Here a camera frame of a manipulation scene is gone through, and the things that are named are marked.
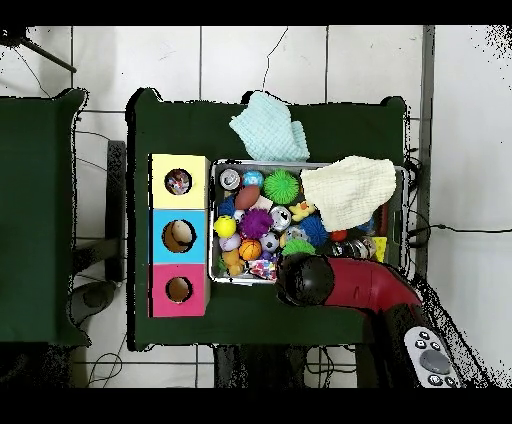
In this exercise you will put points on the green spiky ball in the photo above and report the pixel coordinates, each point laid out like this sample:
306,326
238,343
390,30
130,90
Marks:
298,246
280,186

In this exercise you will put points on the multicolour patchwork print cloth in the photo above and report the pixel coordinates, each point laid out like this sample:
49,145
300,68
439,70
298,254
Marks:
262,268

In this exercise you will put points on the white multicolour print cloth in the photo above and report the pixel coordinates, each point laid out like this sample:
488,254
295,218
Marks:
178,182

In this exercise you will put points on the mint green knitted cloth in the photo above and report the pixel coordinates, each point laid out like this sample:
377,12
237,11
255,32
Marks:
268,128

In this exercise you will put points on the cream knitted cloth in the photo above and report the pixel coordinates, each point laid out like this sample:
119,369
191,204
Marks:
348,192

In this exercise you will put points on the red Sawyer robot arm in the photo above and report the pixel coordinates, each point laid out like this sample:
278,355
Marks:
360,284

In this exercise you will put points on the wooden box with three holes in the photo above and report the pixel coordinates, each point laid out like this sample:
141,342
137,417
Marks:
164,212

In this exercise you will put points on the purple spiky ball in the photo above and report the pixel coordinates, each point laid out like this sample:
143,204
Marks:
255,224

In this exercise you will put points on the brown toy football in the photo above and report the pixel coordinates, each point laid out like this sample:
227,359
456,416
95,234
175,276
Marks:
247,198

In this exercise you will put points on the yellow smiley face ball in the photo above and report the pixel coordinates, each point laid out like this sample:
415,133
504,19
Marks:
225,226

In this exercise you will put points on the blue globe ball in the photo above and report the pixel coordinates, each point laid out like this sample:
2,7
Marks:
253,178

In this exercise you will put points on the orange toy basketball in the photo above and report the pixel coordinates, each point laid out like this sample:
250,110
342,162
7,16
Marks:
250,250

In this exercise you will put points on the silver drink can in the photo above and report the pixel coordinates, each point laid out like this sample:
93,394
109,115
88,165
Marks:
230,178

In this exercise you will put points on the yellow duck plush toy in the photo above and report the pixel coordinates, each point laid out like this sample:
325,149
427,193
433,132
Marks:
302,210

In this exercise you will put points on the blue spiky ball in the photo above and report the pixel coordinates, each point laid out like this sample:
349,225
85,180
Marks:
314,228

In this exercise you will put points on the white ball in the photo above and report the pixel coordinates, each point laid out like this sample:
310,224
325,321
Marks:
182,233

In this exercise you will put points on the red ball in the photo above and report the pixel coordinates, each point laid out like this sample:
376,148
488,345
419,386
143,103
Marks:
339,235

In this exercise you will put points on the yellow cheese wedge toy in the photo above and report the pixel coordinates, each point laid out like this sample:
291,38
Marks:
379,246

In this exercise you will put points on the green cloth side table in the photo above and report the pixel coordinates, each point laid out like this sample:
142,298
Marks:
36,232

